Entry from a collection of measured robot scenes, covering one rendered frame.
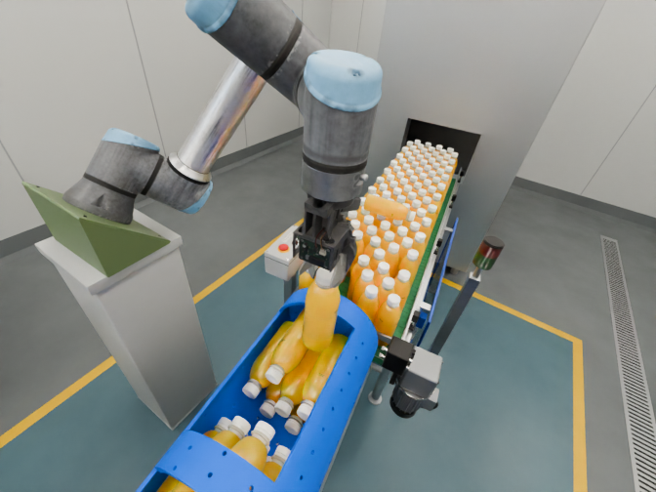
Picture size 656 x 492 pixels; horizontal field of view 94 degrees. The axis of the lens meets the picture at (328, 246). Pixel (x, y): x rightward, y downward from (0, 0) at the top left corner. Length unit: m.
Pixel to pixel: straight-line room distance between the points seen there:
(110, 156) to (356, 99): 0.91
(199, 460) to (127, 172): 0.84
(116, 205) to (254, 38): 0.81
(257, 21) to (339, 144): 0.18
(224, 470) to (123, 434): 1.52
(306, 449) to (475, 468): 1.54
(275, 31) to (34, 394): 2.27
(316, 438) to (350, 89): 0.58
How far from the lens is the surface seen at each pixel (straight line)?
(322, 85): 0.38
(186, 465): 0.64
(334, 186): 0.41
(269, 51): 0.47
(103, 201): 1.16
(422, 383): 1.20
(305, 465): 0.66
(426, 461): 2.01
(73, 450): 2.18
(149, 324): 1.39
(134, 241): 1.13
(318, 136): 0.39
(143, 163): 1.16
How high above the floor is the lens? 1.82
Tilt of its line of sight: 39 degrees down
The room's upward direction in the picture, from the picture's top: 7 degrees clockwise
